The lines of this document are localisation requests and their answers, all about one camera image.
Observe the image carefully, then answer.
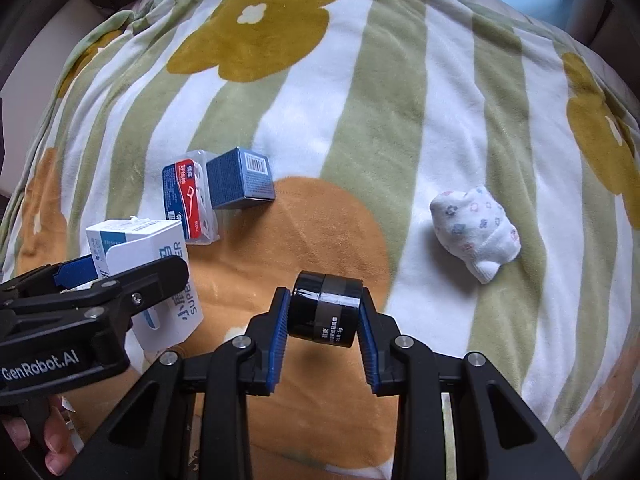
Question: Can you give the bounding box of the white blue carton box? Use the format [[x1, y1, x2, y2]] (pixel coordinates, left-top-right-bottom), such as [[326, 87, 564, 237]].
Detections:
[[86, 217, 204, 352]]

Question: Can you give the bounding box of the red blue floss pick box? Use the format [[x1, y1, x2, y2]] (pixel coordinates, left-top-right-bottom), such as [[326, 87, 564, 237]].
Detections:
[[162, 150, 219, 245]]

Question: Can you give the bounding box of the small black jar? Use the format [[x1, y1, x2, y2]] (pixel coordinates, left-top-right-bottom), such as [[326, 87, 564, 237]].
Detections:
[[288, 271, 363, 348]]

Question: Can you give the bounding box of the white floral sock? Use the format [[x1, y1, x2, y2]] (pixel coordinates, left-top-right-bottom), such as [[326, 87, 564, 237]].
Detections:
[[430, 186, 522, 284]]

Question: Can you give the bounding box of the person's left hand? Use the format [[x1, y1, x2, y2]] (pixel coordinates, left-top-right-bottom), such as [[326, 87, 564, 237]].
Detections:
[[1, 394, 76, 479]]

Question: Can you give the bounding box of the small dark blue box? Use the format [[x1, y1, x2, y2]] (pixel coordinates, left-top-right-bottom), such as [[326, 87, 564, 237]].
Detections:
[[206, 146, 276, 209]]

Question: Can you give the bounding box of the cream padded headboard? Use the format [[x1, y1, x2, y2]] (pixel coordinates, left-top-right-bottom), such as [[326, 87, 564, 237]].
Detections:
[[1, 0, 103, 196]]

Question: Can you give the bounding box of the floral striped fleece blanket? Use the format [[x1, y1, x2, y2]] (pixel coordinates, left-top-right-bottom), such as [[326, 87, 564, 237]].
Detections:
[[1, 0, 639, 479]]

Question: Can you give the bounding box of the brown curtain right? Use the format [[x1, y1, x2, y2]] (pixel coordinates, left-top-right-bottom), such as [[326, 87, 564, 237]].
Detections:
[[566, 0, 639, 92]]

